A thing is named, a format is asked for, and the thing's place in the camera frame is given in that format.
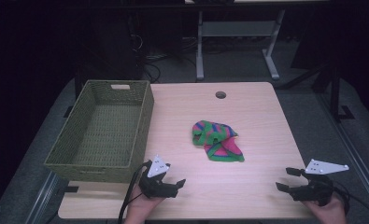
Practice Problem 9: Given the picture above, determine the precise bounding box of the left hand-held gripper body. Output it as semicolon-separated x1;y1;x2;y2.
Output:
137;154;180;200

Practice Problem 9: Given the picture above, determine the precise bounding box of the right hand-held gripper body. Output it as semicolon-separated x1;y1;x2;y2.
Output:
289;159;350;207

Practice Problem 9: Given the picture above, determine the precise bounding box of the green pink blue striped cloth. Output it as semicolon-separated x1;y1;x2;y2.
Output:
192;119;246;163

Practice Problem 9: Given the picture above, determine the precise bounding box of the green woven basket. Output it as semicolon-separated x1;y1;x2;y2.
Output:
43;79;155;184

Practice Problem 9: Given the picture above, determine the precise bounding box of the person's left hand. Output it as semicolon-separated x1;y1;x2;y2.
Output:
124;185;166;224

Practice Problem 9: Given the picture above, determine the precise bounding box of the person's right hand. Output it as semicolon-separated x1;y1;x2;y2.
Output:
302;194;348;224

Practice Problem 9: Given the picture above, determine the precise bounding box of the black metal stand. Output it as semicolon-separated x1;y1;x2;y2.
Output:
278;60;356;123

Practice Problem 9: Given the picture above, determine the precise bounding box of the dark cabinet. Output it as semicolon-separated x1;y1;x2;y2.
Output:
74;12;147;94

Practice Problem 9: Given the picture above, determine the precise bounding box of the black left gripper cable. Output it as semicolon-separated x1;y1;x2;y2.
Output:
117;162;149;224

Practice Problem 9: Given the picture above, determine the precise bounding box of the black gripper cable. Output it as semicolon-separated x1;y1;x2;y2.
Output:
331;182;369;222
117;162;149;224

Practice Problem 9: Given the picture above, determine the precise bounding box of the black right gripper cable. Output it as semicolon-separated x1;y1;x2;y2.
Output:
331;182;369;222

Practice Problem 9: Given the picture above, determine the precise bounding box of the aluminium rail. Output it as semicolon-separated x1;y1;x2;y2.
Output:
25;171;61;224
316;92;369;208

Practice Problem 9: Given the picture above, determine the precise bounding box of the bundle of floor cables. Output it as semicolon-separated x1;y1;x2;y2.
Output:
129;31;199;84

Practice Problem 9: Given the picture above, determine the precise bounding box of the grey metal desk frame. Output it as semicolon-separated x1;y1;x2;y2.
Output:
195;8;287;82

